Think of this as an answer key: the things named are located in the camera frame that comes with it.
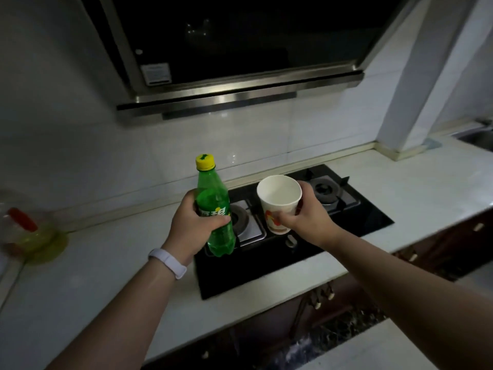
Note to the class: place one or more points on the person's right hand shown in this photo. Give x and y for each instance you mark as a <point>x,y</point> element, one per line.
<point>312,223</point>

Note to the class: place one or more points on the person's left hand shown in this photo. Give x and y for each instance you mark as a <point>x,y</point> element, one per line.
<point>184,231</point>

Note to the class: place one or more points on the person's left thumb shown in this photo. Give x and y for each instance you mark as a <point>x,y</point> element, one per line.
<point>218,224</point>

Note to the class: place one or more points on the person's right thumb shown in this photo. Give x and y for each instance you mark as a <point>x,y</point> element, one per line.
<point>285,218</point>

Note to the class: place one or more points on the white paper cup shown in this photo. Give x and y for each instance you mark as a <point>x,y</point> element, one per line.
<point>278,196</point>

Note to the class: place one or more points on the green plastic soda bottle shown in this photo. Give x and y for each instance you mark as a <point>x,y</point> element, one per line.
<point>211,196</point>

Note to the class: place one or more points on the person's right forearm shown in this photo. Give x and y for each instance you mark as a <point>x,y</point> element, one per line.
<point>404,296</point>

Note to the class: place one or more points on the person's left forearm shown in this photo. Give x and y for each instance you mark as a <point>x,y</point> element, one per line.
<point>123,319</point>

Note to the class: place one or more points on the silver stove knob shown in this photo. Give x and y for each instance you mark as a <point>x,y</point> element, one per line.
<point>291,241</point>

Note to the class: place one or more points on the round gas burner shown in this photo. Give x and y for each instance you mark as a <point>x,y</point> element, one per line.
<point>242,223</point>
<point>331,190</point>

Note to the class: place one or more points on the black glass gas stove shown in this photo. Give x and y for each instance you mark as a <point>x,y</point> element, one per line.
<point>269,262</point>

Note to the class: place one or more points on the yellow bottle cap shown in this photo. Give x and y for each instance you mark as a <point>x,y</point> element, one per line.
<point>205,162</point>

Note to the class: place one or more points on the white wristband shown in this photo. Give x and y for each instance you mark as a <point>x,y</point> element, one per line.
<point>168,262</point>

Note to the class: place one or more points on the dark wooden base cabinet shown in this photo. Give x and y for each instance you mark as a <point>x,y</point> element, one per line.
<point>346,304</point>

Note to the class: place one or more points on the white sticker label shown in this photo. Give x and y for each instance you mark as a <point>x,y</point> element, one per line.
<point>156,74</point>

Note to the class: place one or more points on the steel and glass range hood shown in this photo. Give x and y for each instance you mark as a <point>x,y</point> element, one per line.
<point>238,38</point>

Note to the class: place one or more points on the steel sink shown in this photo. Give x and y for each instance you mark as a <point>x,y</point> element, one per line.
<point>477,137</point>

